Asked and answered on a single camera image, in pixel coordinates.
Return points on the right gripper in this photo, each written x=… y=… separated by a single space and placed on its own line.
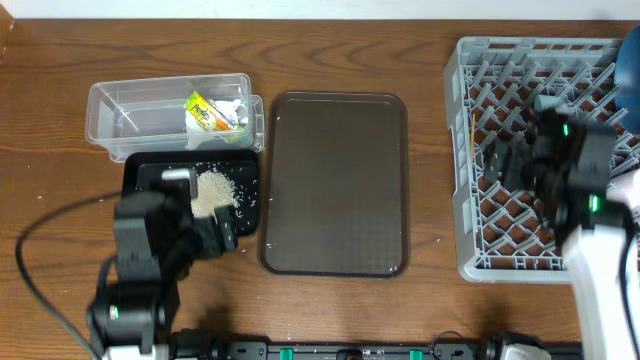
x=519 y=158

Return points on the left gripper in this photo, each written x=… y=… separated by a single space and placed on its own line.
x=215 y=246

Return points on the wooden chopstick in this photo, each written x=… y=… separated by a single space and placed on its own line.
x=472 y=137

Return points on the light blue rice bowl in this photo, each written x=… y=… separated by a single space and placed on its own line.
x=547 y=103

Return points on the pink cup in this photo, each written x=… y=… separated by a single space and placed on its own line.
x=625 y=188

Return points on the yellow snack wrapper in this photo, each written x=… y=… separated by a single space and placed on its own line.
x=207 y=115

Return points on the dark blue bowl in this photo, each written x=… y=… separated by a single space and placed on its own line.
x=626 y=78

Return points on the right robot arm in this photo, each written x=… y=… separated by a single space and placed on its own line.
x=568 y=169

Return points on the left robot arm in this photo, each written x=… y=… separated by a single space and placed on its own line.
x=132 y=319

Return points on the grey dishwasher rack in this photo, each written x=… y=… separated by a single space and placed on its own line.
x=498 y=236

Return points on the clear plastic waste bin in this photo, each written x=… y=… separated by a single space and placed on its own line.
x=148 y=115

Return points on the spilled rice pile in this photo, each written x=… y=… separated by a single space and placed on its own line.
x=216 y=188

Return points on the black tray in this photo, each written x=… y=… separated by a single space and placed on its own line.
x=141 y=169

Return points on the brown serving tray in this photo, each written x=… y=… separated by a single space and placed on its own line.
x=336 y=196

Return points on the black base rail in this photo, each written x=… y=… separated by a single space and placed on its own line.
x=448 y=345

